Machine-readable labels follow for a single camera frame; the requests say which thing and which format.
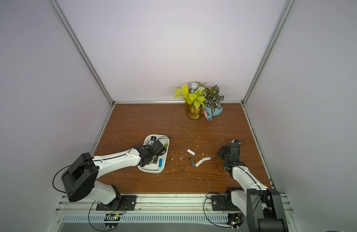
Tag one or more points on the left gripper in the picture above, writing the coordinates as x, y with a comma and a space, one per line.
156, 160

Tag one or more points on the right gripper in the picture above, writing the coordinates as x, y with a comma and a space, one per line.
225, 152

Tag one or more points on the white storage box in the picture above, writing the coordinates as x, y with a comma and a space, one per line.
153, 167

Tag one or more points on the black usb flash drive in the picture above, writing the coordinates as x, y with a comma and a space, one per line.
192, 161

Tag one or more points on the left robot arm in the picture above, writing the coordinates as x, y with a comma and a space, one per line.
80, 178

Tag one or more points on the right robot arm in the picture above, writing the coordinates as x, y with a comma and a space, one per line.
261, 205

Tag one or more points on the white long usb flash drive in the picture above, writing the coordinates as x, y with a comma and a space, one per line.
199, 163

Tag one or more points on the teal pot with patterned plant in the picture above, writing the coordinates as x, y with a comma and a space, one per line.
212, 103

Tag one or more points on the amber vase with yellow-green plant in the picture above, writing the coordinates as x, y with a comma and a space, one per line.
194, 98

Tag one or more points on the right controller board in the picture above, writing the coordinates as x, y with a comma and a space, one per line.
235, 220

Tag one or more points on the controller board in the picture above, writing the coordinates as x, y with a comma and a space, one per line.
235, 220
111, 221

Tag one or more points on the left controller board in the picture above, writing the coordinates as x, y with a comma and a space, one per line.
111, 221

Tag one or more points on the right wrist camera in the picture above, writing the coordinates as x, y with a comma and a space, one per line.
237, 142

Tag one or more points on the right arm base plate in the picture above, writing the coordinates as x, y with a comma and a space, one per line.
219, 203

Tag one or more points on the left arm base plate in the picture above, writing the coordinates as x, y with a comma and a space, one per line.
120, 203

